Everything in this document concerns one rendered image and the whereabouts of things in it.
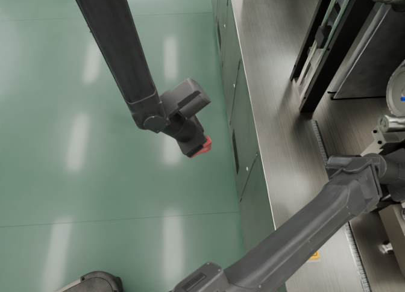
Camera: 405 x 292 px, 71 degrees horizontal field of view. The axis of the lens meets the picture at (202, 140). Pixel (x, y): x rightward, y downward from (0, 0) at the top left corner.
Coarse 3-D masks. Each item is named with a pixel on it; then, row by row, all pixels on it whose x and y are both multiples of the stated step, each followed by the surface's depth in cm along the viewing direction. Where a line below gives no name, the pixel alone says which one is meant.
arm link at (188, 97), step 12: (180, 84) 56; (192, 84) 55; (168, 96) 56; (180, 96) 55; (192, 96) 55; (204, 96) 56; (168, 108) 55; (180, 108) 56; (192, 108) 57; (144, 120) 51; (156, 120) 52; (168, 120) 55; (156, 132) 55
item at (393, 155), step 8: (392, 152) 64; (400, 152) 63; (400, 160) 62; (400, 168) 58; (400, 176) 57; (384, 184) 60; (392, 184) 59; (400, 184) 59; (392, 192) 62; (400, 192) 61; (400, 200) 62
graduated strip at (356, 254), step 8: (312, 120) 96; (320, 136) 93; (320, 144) 91; (352, 232) 77; (352, 240) 76; (352, 248) 75; (360, 256) 74; (360, 264) 73; (360, 272) 72; (360, 280) 71; (368, 280) 71; (368, 288) 70
